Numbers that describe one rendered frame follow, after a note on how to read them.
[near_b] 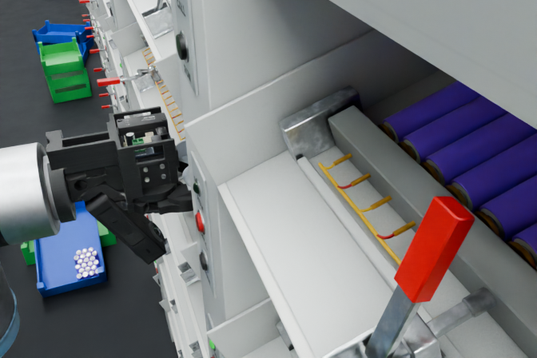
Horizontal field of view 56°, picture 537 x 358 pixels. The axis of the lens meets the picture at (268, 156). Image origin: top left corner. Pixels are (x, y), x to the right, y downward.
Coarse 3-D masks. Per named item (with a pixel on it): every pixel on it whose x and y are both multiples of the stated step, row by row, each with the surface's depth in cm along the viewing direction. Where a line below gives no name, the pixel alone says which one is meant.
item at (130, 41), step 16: (128, 32) 94; (128, 48) 96; (144, 48) 96; (128, 64) 93; (144, 64) 91; (144, 96) 82; (160, 96) 80; (176, 112) 75; (176, 144) 69; (192, 224) 56; (192, 240) 54; (192, 256) 47
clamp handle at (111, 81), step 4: (140, 72) 82; (132, 76) 83; (136, 76) 83; (140, 76) 83; (100, 80) 81; (104, 80) 81; (108, 80) 81; (112, 80) 81; (116, 80) 81; (120, 80) 82; (124, 80) 82; (128, 80) 82; (132, 80) 82; (100, 84) 81; (104, 84) 81; (108, 84) 81; (112, 84) 82
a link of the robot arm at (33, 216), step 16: (32, 144) 47; (0, 160) 44; (16, 160) 44; (32, 160) 44; (48, 160) 46; (0, 176) 43; (16, 176) 43; (32, 176) 44; (48, 176) 45; (0, 192) 43; (16, 192) 43; (32, 192) 43; (48, 192) 45; (0, 208) 43; (16, 208) 43; (32, 208) 44; (48, 208) 44; (0, 224) 43; (16, 224) 44; (32, 224) 44; (48, 224) 45; (16, 240) 45; (32, 240) 47
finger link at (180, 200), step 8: (184, 184) 51; (176, 192) 49; (184, 192) 49; (168, 200) 49; (176, 200) 48; (184, 200) 49; (192, 200) 49; (160, 208) 48; (168, 208) 49; (176, 208) 49; (184, 208) 49; (192, 208) 49
